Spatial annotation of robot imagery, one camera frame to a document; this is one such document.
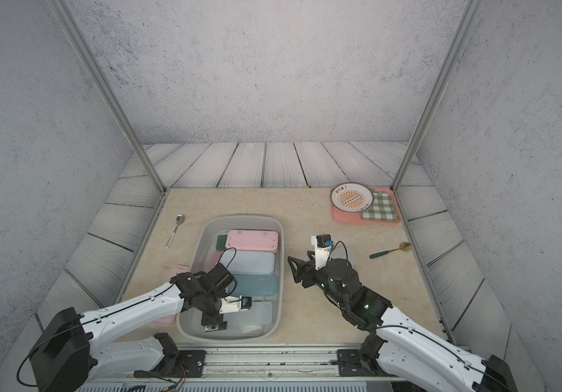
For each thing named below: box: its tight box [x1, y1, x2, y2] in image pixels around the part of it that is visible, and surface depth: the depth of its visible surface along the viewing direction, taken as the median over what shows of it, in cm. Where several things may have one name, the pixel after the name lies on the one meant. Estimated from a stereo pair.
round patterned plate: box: [330, 182, 375, 214], surface depth 117 cm
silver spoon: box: [165, 213, 185, 250], surface depth 110 cm
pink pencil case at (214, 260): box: [205, 250, 224, 274], surface depth 99 cm
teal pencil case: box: [231, 273, 277, 298], surface depth 88 cm
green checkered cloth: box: [361, 191, 399, 222], surface depth 113 cm
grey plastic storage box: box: [176, 214, 285, 343], surface depth 95 cm
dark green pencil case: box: [215, 234, 228, 252], surface depth 101 cm
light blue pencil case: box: [218, 249, 276, 275], surface depth 95 cm
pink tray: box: [331, 187, 402, 224], surface depth 112 cm
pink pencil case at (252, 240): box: [225, 229, 280, 254], surface depth 98 cm
